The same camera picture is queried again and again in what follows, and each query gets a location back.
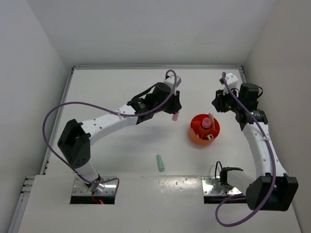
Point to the pink capped clear tube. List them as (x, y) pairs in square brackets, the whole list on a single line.
[(206, 123)]

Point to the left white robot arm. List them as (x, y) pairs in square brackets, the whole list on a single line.
[(77, 137)]

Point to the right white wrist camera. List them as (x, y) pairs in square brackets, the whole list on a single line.
[(229, 81)]

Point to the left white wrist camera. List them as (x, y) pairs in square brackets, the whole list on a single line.
[(171, 80)]

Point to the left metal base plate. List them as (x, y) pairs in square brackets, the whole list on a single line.
[(106, 187)]

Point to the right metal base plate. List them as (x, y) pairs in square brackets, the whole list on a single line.
[(213, 188)]

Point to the pink correction tape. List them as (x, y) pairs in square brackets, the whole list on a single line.
[(175, 116)]

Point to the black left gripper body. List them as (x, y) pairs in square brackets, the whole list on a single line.
[(170, 105)]

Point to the green correction tape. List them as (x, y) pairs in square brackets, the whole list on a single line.
[(160, 163)]

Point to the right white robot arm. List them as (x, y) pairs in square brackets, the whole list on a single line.
[(272, 183)]

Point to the orange round desk organizer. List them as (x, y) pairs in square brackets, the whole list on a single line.
[(197, 133)]

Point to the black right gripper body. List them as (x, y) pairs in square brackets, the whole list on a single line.
[(226, 102)]

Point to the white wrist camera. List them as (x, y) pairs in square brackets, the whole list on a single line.
[(171, 80), (229, 81)]

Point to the metal base plate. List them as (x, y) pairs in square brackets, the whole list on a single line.
[(106, 187), (213, 188)]

